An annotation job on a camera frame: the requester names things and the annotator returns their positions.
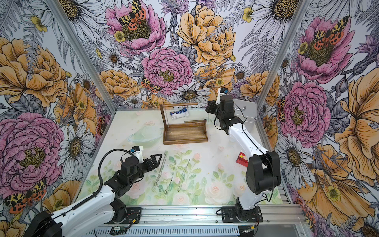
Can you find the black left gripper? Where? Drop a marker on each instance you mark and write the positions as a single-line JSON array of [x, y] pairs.
[[155, 164]]

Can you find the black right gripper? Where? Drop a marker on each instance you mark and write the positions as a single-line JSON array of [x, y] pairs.
[[210, 104]]

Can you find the wooden jewelry display stand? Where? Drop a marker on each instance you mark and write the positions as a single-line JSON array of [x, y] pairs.
[[191, 131]]

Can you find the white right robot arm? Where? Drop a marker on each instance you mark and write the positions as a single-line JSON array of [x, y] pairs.
[[263, 170]]

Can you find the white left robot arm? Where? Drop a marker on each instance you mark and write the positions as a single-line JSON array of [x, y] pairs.
[[99, 208]]

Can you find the white blue toothpaste tube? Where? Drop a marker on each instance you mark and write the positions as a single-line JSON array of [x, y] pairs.
[[180, 113]]

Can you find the silver aluminium first aid case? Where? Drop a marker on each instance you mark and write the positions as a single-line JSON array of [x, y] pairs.
[[247, 112]]

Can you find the red white bandage box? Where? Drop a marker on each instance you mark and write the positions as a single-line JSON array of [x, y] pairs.
[[242, 160]]

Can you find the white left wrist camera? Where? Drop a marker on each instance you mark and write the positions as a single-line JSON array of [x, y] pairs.
[[137, 152]]

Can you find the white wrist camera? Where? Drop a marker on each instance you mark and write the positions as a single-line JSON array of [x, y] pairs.
[[137, 152], [221, 92]]

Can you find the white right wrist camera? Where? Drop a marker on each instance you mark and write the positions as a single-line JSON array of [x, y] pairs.
[[221, 92]]

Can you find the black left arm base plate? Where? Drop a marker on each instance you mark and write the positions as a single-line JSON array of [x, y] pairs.
[[130, 215]]

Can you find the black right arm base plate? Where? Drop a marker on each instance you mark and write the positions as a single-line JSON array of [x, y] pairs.
[[232, 214]]

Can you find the aluminium front rail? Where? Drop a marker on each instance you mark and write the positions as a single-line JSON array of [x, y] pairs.
[[201, 215]]

